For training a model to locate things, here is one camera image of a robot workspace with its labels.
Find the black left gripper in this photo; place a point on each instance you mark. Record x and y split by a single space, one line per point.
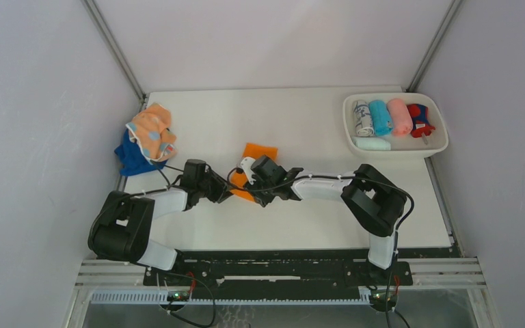
222 188

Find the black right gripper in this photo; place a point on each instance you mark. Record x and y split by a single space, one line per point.
252 186

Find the orange towel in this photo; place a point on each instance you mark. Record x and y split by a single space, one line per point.
239 179

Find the light mint green towel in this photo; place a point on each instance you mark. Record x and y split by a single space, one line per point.
371 143

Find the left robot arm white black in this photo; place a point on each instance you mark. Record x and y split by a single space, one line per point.
121 231

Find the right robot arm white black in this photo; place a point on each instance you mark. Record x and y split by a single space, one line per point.
375 202

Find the peach patterned towel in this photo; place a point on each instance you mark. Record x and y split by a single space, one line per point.
150 131

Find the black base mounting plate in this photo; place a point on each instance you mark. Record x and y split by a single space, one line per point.
336 274

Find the white patterned rolled towel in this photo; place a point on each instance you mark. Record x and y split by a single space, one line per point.
363 119

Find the cyan rolled towel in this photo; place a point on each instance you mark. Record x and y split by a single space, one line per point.
382 121

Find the white plastic basket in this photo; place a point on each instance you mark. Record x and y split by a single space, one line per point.
405 147

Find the pink rolled towel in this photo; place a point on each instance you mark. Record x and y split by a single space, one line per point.
400 116

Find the red blue rolled towel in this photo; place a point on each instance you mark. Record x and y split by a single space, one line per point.
421 125

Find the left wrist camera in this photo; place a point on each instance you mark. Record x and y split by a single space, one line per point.
194 171

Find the aluminium frame rail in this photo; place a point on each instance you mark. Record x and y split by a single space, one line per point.
456 273

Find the right corner aluminium post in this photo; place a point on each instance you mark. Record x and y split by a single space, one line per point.
446 23

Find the corner aluminium post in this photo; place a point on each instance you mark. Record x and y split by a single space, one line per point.
446 23
101 24

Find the left corner aluminium post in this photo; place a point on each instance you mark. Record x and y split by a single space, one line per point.
101 24

